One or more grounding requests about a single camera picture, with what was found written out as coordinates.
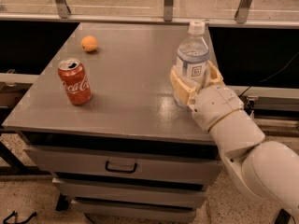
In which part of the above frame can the black drawer handle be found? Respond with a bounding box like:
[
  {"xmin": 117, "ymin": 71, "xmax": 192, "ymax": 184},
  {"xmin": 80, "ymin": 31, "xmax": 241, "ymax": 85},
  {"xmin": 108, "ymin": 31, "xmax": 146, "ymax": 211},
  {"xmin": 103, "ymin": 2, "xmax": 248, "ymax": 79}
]
[{"xmin": 105, "ymin": 161, "xmax": 138, "ymax": 174}]

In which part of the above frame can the red Coca-Cola can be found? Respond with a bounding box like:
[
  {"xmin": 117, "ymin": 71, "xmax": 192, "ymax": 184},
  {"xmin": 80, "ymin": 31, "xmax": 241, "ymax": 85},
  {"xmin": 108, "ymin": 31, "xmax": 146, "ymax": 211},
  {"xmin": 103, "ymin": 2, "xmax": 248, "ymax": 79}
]
[{"xmin": 58, "ymin": 58, "xmax": 92, "ymax": 105}]

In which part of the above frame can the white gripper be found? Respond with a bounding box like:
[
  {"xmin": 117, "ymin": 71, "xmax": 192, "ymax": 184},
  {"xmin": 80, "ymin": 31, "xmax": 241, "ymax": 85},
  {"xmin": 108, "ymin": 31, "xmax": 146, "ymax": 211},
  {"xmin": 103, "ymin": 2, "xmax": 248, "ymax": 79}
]
[{"xmin": 170, "ymin": 61, "xmax": 244, "ymax": 132}]

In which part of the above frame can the clear plastic water bottle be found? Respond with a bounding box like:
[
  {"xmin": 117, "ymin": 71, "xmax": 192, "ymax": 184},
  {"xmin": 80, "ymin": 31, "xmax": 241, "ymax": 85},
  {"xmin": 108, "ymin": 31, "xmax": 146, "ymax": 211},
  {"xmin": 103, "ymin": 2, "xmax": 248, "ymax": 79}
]
[{"xmin": 172, "ymin": 20, "xmax": 210, "ymax": 110}]

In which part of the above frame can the metal window railing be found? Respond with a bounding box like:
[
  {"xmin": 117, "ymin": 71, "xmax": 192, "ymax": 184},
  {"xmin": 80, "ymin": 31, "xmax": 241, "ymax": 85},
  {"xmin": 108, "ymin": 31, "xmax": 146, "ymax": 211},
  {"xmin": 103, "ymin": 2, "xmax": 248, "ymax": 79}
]
[{"xmin": 0, "ymin": 0, "xmax": 299, "ymax": 28}]

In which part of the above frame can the grey drawer cabinet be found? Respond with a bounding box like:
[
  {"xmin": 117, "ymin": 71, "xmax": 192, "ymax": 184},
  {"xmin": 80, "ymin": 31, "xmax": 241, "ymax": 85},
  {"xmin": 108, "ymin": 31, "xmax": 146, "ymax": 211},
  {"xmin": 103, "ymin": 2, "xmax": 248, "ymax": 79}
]
[{"xmin": 5, "ymin": 23, "xmax": 221, "ymax": 223}]

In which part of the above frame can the orange fruit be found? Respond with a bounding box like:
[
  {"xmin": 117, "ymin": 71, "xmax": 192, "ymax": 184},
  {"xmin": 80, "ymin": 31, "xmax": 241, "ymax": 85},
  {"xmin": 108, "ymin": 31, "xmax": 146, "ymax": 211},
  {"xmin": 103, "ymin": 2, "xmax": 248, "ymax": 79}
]
[{"xmin": 80, "ymin": 35, "xmax": 97, "ymax": 52}]

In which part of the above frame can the black power cable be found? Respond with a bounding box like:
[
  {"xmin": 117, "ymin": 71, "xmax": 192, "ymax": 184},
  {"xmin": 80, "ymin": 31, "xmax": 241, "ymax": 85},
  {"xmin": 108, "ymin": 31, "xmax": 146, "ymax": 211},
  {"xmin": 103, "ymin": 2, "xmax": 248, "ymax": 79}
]
[{"xmin": 237, "ymin": 51, "xmax": 299, "ymax": 99}]

